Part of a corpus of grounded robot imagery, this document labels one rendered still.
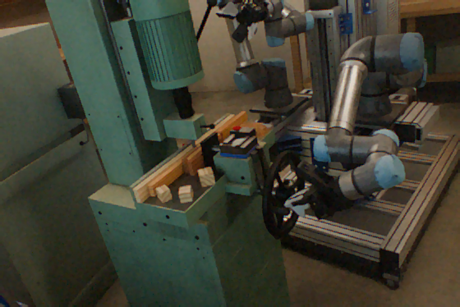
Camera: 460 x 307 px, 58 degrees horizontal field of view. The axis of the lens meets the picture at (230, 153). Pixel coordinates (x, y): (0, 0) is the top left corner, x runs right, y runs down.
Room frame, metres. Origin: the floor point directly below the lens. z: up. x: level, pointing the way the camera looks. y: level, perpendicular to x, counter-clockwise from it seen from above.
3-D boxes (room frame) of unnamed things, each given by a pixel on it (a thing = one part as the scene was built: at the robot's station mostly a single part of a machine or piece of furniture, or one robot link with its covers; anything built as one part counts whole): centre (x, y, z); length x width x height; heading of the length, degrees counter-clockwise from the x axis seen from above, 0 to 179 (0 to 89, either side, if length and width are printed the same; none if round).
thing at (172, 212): (1.30, 0.03, 0.87); 0.61 x 0.30 x 0.06; 144
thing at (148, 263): (1.43, 0.22, 0.36); 0.58 x 0.45 x 0.71; 54
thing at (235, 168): (1.25, -0.04, 0.92); 0.15 x 0.13 x 0.09; 144
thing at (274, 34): (1.72, -0.29, 1.23); 0.11 x 0.08 x 0.11; 113
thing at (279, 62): (2.00, -0.29, 0.98); 0.13 x 0.12 x 0.14; 113
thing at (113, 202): (1.43, 0.22, 0.76); 0.57 x 0.45 x 0.09; 54
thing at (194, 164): (1.32, 0.08, 0.93); 0.20 x 0.02 x 0.05; 144
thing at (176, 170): (1.41, 0.09, 0.92); 0.62 x 0.02 x 0.04; 144
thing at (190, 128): (1.37, 0.14, 1.03); 0.14 x 0.07 x 0.09; 54
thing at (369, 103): (1.67, -0.66, 0.87); 0.15 x 0.15 x 0.10
